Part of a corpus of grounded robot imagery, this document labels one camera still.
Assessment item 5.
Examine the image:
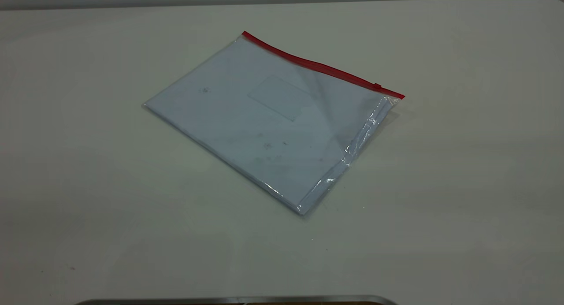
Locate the clear plastic zip bag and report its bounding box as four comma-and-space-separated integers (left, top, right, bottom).
142, 30, 405, 216

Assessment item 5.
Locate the metal edge strip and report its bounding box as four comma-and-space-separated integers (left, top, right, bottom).
75, 295, 398, 305

